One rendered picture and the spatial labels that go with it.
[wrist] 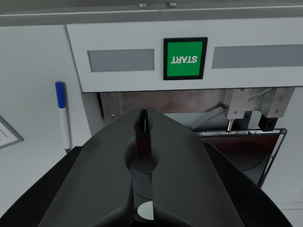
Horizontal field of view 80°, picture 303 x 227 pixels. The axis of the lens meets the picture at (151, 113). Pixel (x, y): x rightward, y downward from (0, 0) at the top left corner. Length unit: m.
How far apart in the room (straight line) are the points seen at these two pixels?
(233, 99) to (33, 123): 0.35
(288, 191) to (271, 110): 0.46
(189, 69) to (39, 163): 0.32
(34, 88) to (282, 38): 0.35
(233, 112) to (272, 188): 0.45
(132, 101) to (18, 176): 0.27
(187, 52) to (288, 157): 0.52
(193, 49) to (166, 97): 0.14
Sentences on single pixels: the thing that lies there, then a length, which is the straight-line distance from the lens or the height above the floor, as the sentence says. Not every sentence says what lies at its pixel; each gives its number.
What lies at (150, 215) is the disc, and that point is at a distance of 0.64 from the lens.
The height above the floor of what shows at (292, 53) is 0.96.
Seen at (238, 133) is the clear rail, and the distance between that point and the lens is 0.44.
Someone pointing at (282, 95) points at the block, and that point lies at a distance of 0.42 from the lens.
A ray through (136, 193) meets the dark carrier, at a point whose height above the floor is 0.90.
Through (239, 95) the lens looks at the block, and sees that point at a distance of 0.38.
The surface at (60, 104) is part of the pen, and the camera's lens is 0.30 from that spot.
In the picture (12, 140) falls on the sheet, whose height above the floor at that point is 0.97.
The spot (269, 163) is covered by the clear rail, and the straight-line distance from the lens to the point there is 0.54.
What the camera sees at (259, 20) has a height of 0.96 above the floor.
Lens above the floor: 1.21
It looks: 58 degrees down
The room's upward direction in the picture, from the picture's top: 179 degrees clockwise
